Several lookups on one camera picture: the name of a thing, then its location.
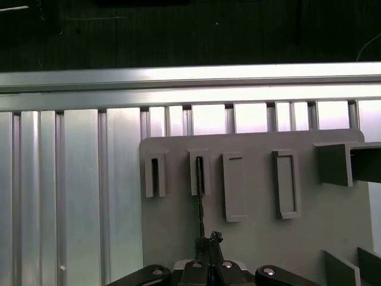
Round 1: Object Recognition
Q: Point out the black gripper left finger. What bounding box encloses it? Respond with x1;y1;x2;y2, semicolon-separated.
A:
105;237;211;286

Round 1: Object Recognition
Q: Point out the dark RAM stick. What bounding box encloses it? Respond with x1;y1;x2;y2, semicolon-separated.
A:
195;157;208;239

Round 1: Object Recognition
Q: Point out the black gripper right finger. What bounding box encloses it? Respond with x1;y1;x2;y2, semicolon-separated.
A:
210;231;324;286

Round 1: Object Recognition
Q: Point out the grey parts rack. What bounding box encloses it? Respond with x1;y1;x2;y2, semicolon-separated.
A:
139;129;381;286

